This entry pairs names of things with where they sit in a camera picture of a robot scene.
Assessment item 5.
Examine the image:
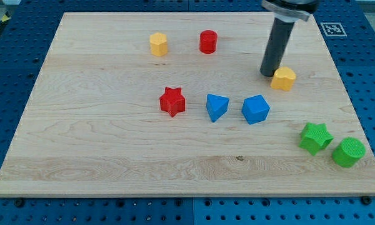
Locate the yellow heart block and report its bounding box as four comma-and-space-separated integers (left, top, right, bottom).
270, 67, 297, 91

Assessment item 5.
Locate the robot arm flange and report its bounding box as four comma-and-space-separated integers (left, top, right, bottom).
261, 0, 321, 23

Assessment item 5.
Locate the red star block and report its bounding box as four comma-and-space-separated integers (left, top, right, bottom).
159, 87, 186, 117

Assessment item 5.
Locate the green star block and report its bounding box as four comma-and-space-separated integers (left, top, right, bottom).
298, 122, 334, 156

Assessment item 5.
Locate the blue triangle block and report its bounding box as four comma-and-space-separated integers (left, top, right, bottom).
206, 94, 229, 123

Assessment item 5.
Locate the wooden board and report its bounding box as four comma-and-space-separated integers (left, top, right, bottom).
0, 12, 375, 198

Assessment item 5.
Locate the blue cube block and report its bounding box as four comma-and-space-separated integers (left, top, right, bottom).
242, 95, 270, 124

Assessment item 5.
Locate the yellow hexagon block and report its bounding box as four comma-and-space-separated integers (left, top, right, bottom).
149, 32, 168, 56

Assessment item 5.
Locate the red cylinder block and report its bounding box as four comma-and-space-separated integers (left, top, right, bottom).
199, 30, 218, 54

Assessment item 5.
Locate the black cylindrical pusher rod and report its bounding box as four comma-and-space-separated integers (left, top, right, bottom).
260, 17, 294, 77

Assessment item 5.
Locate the white fiducial marker tag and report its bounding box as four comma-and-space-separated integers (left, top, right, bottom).
321, 22, 347, 37

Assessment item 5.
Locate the green cylinder block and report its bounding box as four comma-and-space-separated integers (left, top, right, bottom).
332, 137, 366, 168

